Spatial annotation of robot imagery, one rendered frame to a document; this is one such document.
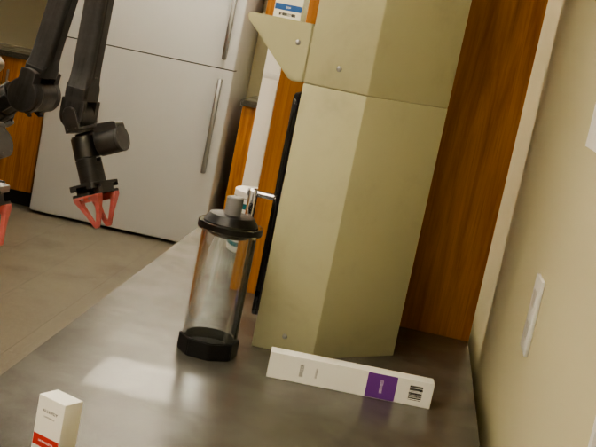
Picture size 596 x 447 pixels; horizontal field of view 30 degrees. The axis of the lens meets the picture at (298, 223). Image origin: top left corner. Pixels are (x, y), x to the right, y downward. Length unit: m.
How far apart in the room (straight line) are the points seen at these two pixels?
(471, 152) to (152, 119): 4.86
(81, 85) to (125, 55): 4.55
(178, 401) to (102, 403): 0.12
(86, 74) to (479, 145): 0.86
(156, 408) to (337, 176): 0.54
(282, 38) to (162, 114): 5.10
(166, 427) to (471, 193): 0.96
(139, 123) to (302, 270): 5.13
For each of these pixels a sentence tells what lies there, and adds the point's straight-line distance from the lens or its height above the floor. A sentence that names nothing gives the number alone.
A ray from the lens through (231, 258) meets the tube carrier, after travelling 1.81.
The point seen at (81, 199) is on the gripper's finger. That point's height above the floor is 1.04.
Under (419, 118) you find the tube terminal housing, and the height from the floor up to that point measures 1.39.
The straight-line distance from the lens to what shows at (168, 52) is 6.96.
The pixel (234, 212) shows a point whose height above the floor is 1.19.
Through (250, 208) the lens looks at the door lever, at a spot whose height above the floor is 1.17.
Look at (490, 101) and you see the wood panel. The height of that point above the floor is 1.43.
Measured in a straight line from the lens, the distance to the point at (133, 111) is 7.02.
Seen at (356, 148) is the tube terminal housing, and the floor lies 1.32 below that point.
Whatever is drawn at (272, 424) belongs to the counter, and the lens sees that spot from 1.63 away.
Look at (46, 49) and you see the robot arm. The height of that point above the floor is 1.34.
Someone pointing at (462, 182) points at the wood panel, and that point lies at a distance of 2.27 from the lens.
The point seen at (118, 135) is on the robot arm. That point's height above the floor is 1.20.
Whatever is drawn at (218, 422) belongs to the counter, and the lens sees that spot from 1.60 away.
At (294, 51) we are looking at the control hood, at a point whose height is 1.46.
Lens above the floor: 1.51
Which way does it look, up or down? 10 degrees down
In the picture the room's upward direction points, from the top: 11 degrees clockwise
